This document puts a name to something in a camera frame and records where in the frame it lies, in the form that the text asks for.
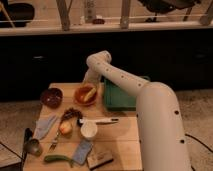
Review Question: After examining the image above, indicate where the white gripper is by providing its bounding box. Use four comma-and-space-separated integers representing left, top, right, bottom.
83, 68, 101, 84

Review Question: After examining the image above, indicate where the yellow banana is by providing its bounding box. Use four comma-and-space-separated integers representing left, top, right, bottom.
83, 88, 97, 102

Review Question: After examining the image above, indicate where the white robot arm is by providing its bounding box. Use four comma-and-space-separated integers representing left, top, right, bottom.
84, 50, 192, 171

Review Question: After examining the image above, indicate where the orange red bowl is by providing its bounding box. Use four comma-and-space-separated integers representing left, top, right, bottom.
74, 85, 97, 106

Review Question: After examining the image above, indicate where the dark maroon bowl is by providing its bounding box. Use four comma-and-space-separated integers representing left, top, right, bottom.
40, 88, 63, 109

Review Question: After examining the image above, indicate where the green tray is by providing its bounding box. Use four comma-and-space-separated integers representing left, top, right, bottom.
102, 75, 152, 112

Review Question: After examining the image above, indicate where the bunch of dark grapes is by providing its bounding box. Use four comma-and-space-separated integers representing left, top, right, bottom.
61, 108, 83, 121

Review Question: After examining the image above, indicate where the white cup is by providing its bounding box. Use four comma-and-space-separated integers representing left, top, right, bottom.
80, 122, 98, 140

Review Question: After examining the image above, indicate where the yellow red apple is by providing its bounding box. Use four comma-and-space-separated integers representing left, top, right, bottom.
59, 121, 73, 135

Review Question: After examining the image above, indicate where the grey cloth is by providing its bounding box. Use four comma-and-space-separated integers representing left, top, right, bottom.
34, 115, 58, 140

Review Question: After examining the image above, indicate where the blue sponge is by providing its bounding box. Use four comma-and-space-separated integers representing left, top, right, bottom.
72, 140, 93, 165

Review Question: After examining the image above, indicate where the wooden brush block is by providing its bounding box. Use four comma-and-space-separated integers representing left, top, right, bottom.
87, 150, 113, 170

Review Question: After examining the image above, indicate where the metal fork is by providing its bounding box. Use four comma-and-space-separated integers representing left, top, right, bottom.
48, 130, 60, 152

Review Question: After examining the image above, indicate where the black office chair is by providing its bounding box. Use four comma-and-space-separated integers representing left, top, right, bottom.
138, 0, 201, 22

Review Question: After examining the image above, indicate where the dark chair left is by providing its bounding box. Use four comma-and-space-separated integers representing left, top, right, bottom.
0, 0, 35, 28

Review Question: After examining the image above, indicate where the green cucumber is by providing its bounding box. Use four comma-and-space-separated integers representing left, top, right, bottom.
43, 155, 73, 167

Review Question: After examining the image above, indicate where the metal ladle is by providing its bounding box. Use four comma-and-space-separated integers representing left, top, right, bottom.
22, 128, 43, 163

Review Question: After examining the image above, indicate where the white handled knife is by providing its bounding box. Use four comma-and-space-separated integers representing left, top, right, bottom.
77, 118, 119, 126

